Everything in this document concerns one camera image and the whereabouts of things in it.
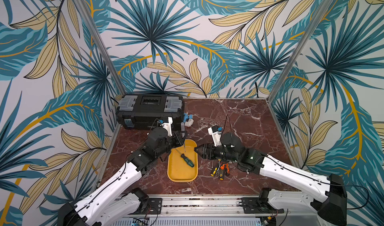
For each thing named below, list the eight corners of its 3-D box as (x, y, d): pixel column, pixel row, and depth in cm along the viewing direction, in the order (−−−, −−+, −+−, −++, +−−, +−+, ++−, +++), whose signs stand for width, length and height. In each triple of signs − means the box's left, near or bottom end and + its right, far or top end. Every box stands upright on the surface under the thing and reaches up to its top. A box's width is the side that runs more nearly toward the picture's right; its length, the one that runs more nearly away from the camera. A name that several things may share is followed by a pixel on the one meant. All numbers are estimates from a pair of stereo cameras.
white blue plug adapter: (183, 127, 105) (183, 124, 102) (183, 115, 112) (183, 112, 109) (193, 127, 105) (193, 124, 102) (193, 115, 112) (193, 112, 109)
